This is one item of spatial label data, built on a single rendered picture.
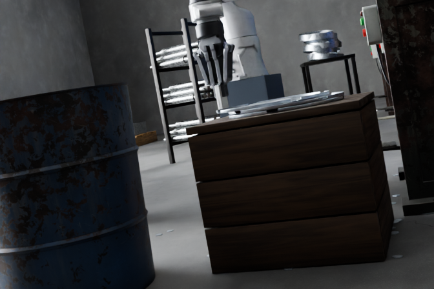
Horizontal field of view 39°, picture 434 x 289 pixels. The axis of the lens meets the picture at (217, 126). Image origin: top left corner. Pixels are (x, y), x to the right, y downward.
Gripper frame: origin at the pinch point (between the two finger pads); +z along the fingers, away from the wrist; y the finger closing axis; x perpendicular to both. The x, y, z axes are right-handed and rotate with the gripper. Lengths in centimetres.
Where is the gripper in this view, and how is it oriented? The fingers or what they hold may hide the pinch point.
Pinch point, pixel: (221, 97)
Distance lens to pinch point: 165.2
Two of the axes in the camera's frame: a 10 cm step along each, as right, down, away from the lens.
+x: -6.1, 1.4, -7.8
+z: 1.7, 9.8, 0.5
